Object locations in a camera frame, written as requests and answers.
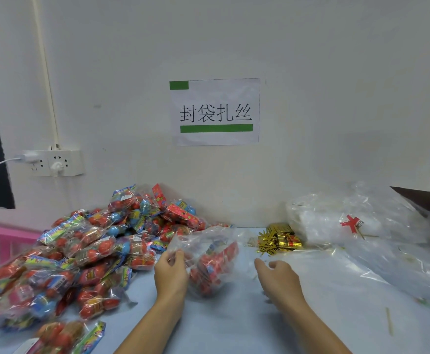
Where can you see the person's left hand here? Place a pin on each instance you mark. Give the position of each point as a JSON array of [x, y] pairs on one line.
[[171, 280]]

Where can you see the person's right hand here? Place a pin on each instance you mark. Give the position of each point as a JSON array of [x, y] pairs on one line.
[[283, 287]]

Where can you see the person's right thumb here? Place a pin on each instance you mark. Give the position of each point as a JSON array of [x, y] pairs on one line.
[[261, 268]]

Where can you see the person's left thumb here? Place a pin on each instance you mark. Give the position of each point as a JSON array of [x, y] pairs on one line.
[[180, 259]]

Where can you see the clear bag of red candies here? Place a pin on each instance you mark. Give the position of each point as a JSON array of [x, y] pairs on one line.
[[215, 267]]

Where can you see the person's left forearm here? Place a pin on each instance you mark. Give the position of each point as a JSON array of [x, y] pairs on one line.
[[152, 328]]

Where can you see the person's right forearm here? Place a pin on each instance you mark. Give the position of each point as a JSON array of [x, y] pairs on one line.
[[311, 331]]

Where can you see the pile of gold twist ties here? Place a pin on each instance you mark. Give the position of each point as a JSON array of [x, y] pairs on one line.
[[279, 239]]

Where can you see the stack of clear plastic bags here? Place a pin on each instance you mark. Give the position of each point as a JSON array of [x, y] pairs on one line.
[[329, 217]]

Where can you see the pile of colourful candy packets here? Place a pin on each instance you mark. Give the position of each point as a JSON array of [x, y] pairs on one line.
[[89, 254]]

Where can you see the large clear plastic sheet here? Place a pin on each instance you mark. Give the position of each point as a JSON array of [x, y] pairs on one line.
[[395, 269]]

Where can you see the white power strip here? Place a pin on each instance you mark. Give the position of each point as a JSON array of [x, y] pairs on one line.
[[65, 162]]

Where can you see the white round plug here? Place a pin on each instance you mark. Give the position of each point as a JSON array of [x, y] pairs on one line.
[[56, 168]]

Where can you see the pink plastic stool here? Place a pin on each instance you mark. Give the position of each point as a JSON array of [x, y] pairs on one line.
[[5, 239]]

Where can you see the brown cardboard box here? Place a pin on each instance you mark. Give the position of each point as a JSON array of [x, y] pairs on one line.
[[427, 204]]

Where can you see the white charger plug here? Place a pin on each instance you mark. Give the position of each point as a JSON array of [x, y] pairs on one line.
[[27, 157]]

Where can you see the white paper wall sign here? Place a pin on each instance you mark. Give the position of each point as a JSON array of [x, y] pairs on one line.
[[215, 112]]

